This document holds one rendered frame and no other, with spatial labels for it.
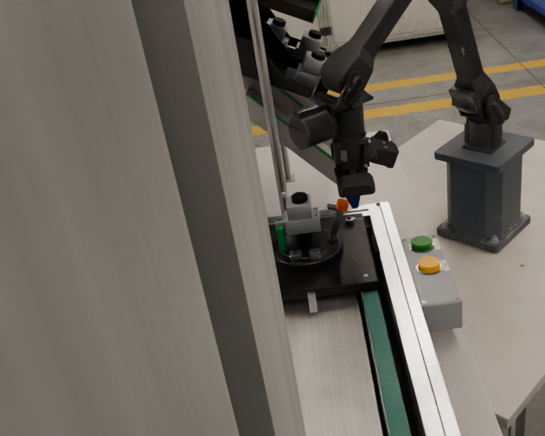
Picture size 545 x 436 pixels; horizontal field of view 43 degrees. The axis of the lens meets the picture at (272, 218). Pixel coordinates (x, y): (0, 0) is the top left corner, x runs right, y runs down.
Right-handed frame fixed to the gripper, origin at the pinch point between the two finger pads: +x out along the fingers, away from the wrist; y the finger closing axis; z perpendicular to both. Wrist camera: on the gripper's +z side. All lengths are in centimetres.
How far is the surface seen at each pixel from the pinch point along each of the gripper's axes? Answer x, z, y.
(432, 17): 87, 95, 406
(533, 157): 22, 48, 46
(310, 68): -15.7, -4.8, 24.4
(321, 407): 17.3, -10.0, -35.0
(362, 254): 11.8, 0.3, -3.4
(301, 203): 0.4, -9.7, -1.6
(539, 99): 107, 132, 278
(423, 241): 11.5, 12.0, -2.0
